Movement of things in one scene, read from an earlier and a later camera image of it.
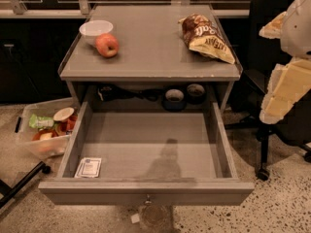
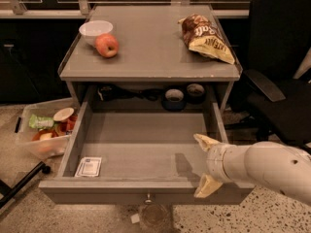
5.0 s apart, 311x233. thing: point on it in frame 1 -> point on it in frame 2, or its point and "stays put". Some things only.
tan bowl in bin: [63, 114] stays put
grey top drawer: [147, 158] stays put
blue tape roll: [174, 101] stays put
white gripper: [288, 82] -> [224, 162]
